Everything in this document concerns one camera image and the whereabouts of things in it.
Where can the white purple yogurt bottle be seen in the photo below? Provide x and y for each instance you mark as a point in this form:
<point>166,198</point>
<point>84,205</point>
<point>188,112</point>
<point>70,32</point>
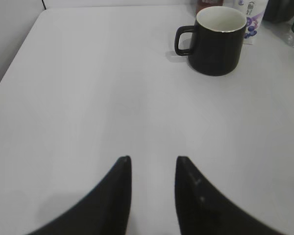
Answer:
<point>254,11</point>

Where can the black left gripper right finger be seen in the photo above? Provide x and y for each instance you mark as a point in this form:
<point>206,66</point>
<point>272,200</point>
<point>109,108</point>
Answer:
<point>202,210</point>

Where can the black mug white inside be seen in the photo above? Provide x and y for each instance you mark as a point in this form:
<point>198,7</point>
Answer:
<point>213,44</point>

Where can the dark blue mug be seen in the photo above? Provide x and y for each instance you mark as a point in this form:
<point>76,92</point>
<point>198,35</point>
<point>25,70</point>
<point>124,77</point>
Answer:
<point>278,11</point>

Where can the brown red drink bottle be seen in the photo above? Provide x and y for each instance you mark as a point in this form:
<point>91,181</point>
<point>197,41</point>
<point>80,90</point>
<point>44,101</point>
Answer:
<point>202,4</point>

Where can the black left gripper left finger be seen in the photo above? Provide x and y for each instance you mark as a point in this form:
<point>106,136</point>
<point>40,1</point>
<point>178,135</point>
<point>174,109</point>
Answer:
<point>103,211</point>

